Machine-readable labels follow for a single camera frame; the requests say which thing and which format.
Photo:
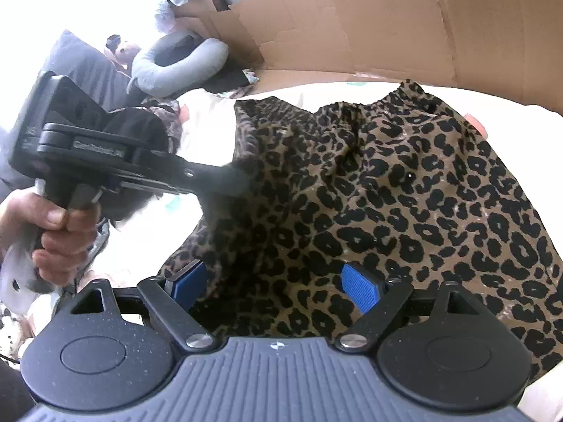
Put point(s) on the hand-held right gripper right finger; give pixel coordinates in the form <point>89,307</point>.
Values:
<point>360,288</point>

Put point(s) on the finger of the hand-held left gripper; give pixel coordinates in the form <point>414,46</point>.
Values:
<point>211,178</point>

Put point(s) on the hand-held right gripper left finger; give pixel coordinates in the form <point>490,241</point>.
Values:
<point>191,279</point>

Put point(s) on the leopard print garment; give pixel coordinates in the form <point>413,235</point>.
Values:
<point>396,211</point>

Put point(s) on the person's left hand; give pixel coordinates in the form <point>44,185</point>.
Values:
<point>52,250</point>

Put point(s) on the white bed sheet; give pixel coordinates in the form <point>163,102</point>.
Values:
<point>206,114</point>

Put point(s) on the floral patterned garment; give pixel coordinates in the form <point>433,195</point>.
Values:
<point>169,118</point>

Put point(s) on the black garment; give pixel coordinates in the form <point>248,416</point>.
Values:
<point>140,129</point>

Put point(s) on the dark grey cushion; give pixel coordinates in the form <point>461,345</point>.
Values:
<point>83,66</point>

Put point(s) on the black cloth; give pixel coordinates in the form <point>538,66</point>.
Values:
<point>228,80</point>

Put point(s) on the stuffed toy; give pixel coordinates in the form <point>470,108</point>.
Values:
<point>123,50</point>

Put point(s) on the grey U-shaped pillow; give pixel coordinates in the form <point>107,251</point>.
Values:
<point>184,68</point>

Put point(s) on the small cardboard box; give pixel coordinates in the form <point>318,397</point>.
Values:
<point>198,4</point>

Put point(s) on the brown cardboard sheet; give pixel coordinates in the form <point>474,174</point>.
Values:
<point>396,17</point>

